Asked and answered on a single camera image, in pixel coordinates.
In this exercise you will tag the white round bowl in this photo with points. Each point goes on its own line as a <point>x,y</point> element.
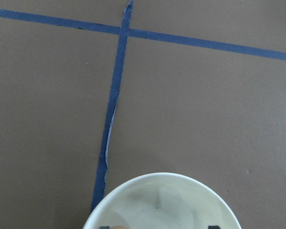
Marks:
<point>162,201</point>

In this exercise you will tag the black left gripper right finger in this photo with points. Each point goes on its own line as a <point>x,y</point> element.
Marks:
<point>213,227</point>

